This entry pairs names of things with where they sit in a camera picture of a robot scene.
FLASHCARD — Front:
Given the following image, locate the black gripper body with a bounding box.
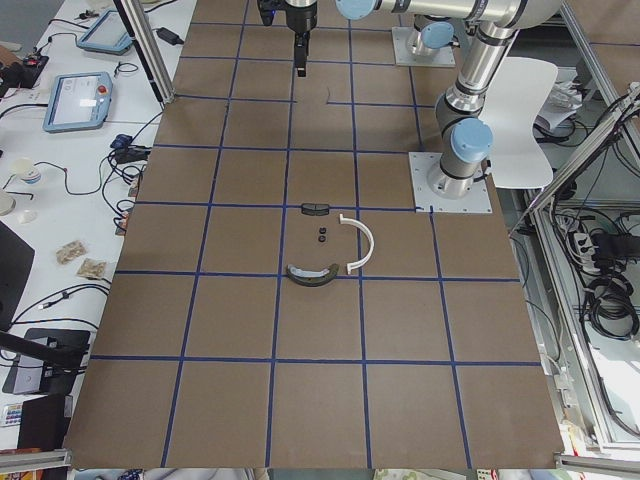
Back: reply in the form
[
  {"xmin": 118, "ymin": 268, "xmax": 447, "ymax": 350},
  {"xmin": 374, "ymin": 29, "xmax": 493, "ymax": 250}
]
[{"xmin": 257, "ymin": 0, "xmax": 317, "ymax": 70}]

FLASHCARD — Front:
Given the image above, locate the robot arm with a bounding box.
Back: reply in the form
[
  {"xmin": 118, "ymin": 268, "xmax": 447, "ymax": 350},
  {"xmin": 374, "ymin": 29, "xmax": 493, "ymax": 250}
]
[
  {"xmin": 406, "ymin": 15, "xmax": 455, "ymax": 57},
  {"xmin": 335, "ymin": 0, "xmax": 561, "ymax": 199}
]

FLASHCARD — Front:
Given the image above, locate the black brake pad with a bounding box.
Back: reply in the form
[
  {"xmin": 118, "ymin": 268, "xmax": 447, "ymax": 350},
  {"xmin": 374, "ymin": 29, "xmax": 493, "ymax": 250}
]
[{"xmin": 300, "ymin": 203, "xmax": 330, "ymax": 216}]

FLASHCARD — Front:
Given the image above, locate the black power adapter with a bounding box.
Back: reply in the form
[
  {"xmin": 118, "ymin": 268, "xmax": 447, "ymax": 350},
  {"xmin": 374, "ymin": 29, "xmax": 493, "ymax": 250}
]
[{"xmin": 155, "ymin": 27, "xmax": 184, "ymax": 46}]

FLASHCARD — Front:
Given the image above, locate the white curved plastic arc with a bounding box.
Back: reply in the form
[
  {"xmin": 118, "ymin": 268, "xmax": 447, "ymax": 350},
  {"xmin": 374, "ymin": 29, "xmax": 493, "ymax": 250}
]
[{"xmin": 338, "ymin": 214, "xmax": 375, "ymax": 275}]

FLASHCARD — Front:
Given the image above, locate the far blue teach pendant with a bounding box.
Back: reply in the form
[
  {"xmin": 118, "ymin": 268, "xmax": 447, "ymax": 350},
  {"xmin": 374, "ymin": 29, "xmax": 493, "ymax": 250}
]
[{"xmin": 77, "ymin": 9, "xmax": 132, "ymax": 55}]

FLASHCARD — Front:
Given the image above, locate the blue teach pendant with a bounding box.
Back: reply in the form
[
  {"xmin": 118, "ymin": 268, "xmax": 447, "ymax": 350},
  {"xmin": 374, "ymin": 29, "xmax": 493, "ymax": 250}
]
[
  {"xmin": 77, "ymin": 9, "xmax": 132, "ymax": 55},
  {"xmin": 43, "ymin": 71, "xmax": 112, "ymax": 133}
]

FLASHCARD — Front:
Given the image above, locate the green curved brake shoe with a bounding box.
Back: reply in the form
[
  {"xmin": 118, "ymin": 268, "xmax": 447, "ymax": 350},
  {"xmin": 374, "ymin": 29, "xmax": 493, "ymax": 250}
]
[{"xmin": 286, "ymin": 263, "xmax": 340, "ymax": 287}]

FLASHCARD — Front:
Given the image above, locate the white plastic chair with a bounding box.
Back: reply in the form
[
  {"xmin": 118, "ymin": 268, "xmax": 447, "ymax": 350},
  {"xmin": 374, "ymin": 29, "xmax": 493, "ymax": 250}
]
[{"xmin": 480, "ymin": 57, "xmax": 558, "ymax": 189}]

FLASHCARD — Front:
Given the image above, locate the near blue teach pendant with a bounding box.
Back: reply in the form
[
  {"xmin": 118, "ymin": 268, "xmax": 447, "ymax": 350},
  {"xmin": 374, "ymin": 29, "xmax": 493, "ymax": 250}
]
[{"xmin": 43, "ymin": 71, "xmax": 112, "ymax": 133}]

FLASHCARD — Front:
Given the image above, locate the white paper cup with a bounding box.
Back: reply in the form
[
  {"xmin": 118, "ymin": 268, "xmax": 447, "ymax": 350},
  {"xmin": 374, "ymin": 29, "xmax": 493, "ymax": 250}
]
[{"xmin": 10, "ymin": 157, "xmax": 42, "ymax": 185}]

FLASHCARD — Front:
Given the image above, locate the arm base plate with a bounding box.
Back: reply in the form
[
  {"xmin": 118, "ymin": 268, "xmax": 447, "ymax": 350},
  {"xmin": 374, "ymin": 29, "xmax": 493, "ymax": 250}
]
[
  {"xmin": 409, "ymin": 152, "xmax": 492, "ymax": 214},
  {"xmin": 391, "ymin": 27, "xmax": 455, "ymax": 68}
]

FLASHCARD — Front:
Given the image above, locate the aluminium frame post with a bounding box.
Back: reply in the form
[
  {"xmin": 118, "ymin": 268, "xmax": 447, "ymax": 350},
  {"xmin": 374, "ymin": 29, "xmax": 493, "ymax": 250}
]
[{"xmin": 114, "ymin": 0, "xmax": 175, "ymax": 105}]

